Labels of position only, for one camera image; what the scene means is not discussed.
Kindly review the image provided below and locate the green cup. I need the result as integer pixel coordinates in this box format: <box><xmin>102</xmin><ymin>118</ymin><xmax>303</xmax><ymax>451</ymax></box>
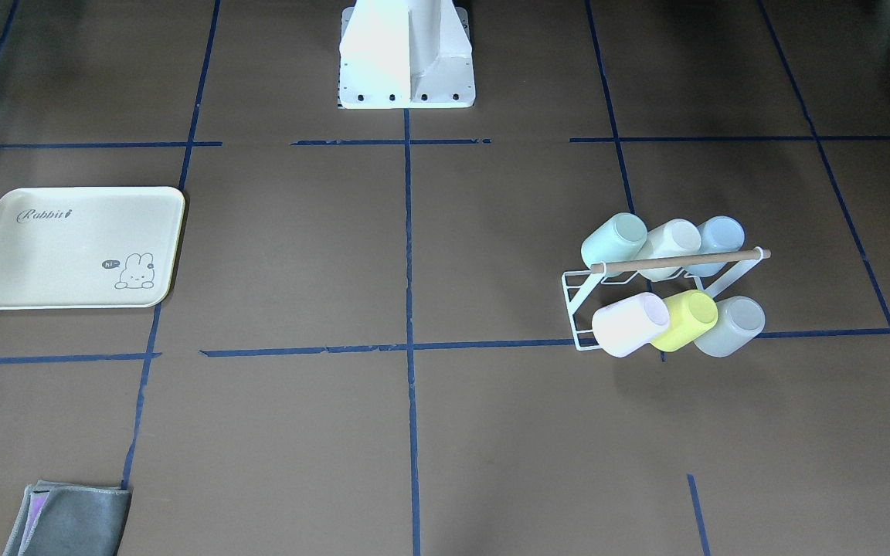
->
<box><xmin>580</xmin><ymin>212</ymin><xmax>647</xmax><ymax>266</ymax></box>

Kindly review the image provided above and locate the pink cup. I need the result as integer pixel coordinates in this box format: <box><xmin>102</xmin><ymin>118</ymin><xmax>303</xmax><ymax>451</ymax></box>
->
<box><xmin>591</xmin><ymin>292</ymin><xmax>671</xmax><ymax>357</ymax></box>

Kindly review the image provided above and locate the cream white cup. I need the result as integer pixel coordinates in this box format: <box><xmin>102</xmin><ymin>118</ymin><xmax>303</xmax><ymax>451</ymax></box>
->
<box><xmin>634</xmin><ymin>219</ymin><xmax>701</xmax><ymax>260</ymax></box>

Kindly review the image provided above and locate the yellow cup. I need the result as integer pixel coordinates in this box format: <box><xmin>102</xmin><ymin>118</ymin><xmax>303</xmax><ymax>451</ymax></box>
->
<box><xmin>651</xmin><ymin>290</ymin><xmax>719</xmax><ymax>352</ymax></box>

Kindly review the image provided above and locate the light blue cup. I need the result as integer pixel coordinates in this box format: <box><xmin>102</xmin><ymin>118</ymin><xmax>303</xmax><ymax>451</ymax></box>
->
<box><xmin>685</xmin><ymin>215</ymin><xmax>746</xmax><ymax>278</ymax></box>

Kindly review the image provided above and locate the grey cup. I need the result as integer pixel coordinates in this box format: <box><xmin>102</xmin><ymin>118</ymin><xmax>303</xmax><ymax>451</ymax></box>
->
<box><xmin>693</xmin><ymin>296</ymin><xmax>766</xmax><ymax>357</ymax></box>

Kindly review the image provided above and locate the cream rabbit serving tray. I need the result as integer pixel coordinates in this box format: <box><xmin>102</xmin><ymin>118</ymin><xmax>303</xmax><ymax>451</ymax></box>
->
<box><xmin>0</xmin><ymin>186</ymin><xmax>186</xmax><ymax>310</ymax></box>

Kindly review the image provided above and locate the folded grey cloth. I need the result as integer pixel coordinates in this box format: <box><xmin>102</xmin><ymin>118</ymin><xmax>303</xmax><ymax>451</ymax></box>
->
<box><xmin>3</xmin><ymin>480</ymin><xmax>133</xmax><ymax>555</ymax></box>

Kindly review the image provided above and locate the white wire cup rack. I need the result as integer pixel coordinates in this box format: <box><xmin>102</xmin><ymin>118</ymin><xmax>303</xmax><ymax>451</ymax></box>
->
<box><xmin>561</xmin><ymin>247</ymin><xmax>772</xmax><ymax>352</ymax></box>

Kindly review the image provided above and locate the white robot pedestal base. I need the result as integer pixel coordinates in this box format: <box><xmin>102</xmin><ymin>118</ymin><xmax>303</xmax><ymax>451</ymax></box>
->
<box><xmin>337</xmin><ymin>1</ymin><xmax>477</xmax><ymax>110</ymax></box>

